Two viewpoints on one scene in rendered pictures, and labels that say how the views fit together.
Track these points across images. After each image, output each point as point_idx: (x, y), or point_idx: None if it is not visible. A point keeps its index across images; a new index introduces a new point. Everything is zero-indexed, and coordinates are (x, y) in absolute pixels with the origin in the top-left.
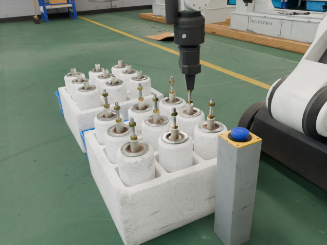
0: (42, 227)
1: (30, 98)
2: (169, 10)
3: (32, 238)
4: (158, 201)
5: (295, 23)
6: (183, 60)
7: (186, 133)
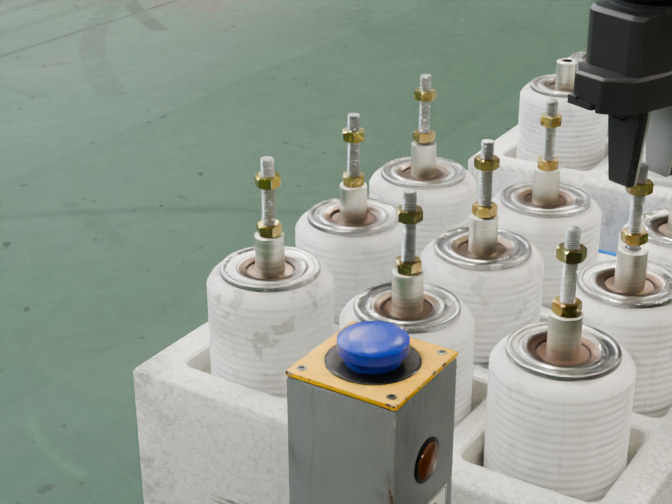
0: (126, 389)
1: None
2: None
3: (85, 393)
4: (240, 471)
5: None
6: (588, 41)
7: (446, 318)
